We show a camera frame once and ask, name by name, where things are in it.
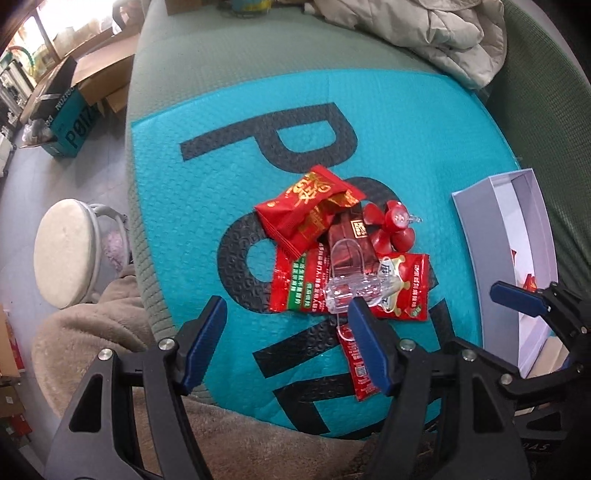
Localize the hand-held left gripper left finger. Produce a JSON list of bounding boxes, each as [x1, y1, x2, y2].
[[44, 295, 228, 480]]

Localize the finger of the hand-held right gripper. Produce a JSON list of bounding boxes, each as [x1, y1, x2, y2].
[[452, 338, 573, 422], [490, 281, 591, 340]]

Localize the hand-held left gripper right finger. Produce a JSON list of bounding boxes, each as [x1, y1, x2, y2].
[[347, 298, 534, 480]]

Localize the red ketchup sachet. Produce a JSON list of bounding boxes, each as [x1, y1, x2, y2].
[[336, 322, 382, 402]]

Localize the clear plastic clip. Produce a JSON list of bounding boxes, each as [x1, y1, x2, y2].
[[323, 239, 393, 315]]

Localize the red packet with cartoon print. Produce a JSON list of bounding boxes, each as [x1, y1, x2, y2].
[[367, 253, 433, 322]]

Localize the white cardboard box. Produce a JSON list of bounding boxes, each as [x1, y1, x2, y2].
[[451, 168, 571, 379]]

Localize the dark brown snack packet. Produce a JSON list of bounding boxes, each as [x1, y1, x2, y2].
[[329, 205, 376, 278]]

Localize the bundle of red jelly cups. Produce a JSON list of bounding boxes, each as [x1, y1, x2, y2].
[[362, 199, 423, 254]]

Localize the red packet with gold print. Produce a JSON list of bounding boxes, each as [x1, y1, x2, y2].
[[255, 165, 366, 260]]

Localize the beige fluffy blanket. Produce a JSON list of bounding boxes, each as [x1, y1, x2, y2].
[[31, 265, 384, 480]]

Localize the pink plastic bag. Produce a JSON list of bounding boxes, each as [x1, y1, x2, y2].
[[102, 228, 134, 273]]

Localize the round white stool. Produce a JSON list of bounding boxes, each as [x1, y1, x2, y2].
[[33, 198, 130, 311]]

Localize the stacked cartons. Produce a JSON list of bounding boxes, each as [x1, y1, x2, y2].
[[0, 305, 34, 439]]

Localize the teal cardboard box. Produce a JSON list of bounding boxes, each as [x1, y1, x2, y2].
[[21, 58, 102, 158]]

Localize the beige padded jacket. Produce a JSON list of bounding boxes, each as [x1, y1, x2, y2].
[[314, 0, 506, 90]]

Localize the brown cardboard box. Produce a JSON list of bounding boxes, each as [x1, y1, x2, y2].
[[69, 28, 141, 116]]

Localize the green quilted sofa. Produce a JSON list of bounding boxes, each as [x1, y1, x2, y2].
[[124, 0, 591, 407]]

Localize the cluttered shelf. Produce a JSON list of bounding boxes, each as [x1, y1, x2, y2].
[[0, 41, 42, 144]]

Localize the small brown carton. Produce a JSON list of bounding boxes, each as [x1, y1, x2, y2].
[[164, 0, 218, 16]]

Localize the teal and yellow tin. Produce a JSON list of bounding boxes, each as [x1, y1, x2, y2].
[[230, 0, 274, 14]]

